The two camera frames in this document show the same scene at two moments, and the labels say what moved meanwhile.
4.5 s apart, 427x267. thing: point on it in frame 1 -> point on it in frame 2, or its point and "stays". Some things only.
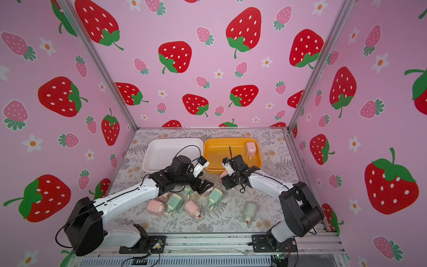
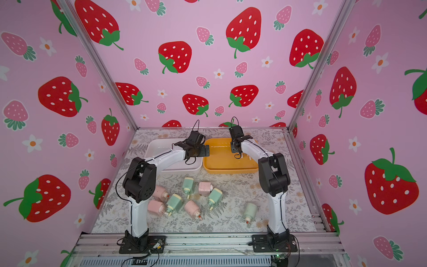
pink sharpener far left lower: (156, 207) stays
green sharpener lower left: (175, 202) stays
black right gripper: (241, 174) -> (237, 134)
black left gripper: (196, 187) -> (203, 153)
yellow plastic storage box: (217, 149) stays
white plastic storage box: (159, 153) stays
